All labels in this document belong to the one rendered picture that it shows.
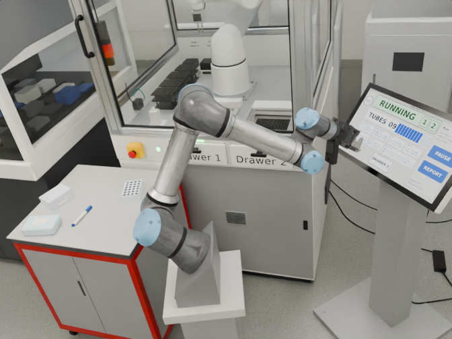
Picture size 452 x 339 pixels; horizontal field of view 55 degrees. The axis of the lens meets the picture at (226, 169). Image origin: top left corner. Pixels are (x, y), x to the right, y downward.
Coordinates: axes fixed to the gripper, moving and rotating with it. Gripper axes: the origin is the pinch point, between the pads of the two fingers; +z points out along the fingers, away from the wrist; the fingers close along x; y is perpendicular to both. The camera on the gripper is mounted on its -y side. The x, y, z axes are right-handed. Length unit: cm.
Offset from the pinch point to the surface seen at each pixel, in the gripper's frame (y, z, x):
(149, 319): -111, -28, 29
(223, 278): -62, -35, -6
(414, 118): 20.3, 1.3, -13.4
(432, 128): 19.4, 1.3, -21.6
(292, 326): -95, 43, 9
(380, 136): 9.1, 1.3, -4.9
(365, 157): -0.5, 1.3, -4.1
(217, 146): -30, -22, 52
